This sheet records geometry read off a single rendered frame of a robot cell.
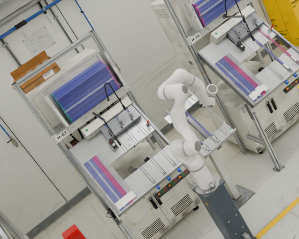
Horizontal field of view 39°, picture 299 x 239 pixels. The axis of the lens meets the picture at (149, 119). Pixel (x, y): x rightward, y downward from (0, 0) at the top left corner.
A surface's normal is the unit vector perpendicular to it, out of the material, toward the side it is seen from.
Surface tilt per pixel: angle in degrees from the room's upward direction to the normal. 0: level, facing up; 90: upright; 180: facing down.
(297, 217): 0
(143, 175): 43
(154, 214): 90
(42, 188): 90
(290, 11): 91
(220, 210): 90
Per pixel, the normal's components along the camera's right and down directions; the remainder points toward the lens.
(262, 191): -0.48, -0.78
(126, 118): -0.07, -0.44
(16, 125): 0.42, 0.20
